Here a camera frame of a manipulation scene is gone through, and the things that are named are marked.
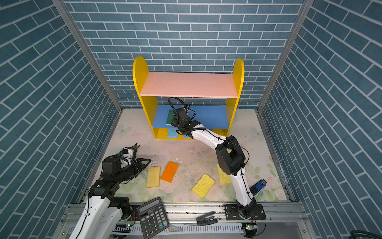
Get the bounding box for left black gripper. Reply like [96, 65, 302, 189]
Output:
[115, 158, 152, 184]

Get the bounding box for dark green scrub sponge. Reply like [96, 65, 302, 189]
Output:
[166, 110, 175, 126]

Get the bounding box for orange sponge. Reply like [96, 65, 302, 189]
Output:
[160, 161, 179, 183]

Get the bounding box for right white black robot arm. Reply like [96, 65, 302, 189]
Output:
[171, 107, 258, 219]

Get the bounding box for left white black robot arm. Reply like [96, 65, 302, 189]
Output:
[70, 155, 151, 239]

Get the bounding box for yellow pink blue shelf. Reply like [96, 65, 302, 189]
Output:
[132, 56, 245, 139]

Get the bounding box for pale yellow sponge left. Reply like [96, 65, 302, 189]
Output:
[146, 166, 161, 188]

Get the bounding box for black desk calculator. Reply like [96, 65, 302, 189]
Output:
[137, 197, 169, 239]

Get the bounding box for yellow sponge front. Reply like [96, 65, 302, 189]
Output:
[192, 174, 215, 199]

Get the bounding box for yellow sponge right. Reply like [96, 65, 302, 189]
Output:
[217, 164, 232, 184]

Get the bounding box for black binder clip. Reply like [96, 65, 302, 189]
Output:
[196, 211, 218, 226]

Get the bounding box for green handled pliers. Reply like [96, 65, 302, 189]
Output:
[131, 143, 140, 153]

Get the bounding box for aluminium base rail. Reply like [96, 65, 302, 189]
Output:
[53, 201, 316, 239]

